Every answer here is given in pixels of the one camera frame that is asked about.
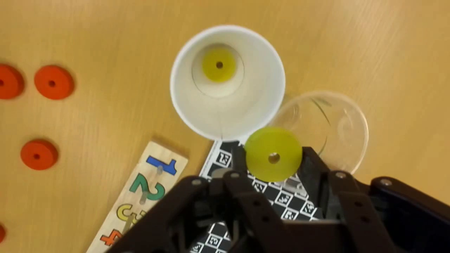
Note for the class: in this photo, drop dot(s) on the black white calibration board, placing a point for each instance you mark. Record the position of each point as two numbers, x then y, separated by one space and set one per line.
220 157

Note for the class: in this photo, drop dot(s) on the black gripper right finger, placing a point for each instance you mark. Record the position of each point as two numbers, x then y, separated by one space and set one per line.
314 164

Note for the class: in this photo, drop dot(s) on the clear plastic cup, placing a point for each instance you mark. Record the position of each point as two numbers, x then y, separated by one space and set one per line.
338 127

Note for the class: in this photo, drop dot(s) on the wooden number puzzle board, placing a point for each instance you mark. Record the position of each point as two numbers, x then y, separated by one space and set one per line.
141 197

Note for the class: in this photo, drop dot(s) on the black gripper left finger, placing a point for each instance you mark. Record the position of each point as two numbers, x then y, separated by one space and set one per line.
240 164

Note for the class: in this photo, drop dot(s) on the round yellow wooden block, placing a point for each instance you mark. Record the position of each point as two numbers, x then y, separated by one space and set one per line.
262 145
227 71

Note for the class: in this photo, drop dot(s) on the white paper cup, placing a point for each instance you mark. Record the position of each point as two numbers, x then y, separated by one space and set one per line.
254 103

